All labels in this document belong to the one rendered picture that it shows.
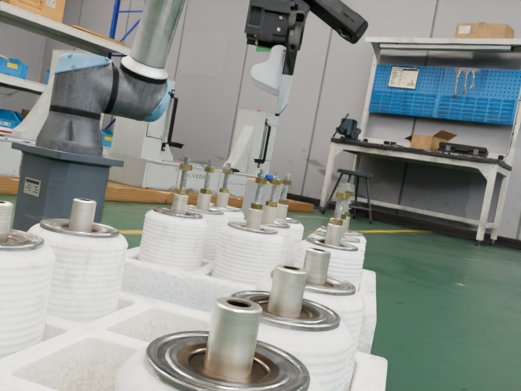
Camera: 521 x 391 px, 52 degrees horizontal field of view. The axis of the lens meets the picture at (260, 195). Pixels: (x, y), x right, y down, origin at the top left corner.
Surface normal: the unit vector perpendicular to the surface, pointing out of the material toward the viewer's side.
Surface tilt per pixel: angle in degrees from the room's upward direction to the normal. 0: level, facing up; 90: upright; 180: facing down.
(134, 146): 90
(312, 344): 57
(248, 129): 69
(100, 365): 90
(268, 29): 90
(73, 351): 90
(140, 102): 115
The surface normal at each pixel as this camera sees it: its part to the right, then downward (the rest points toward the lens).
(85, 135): 0.73, -0.14
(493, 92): -0.55, -0.05
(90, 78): 0.54, 0.11
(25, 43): 0.81, 0.18
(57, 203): 0.18, 0.08
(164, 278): -0.21, 0.01
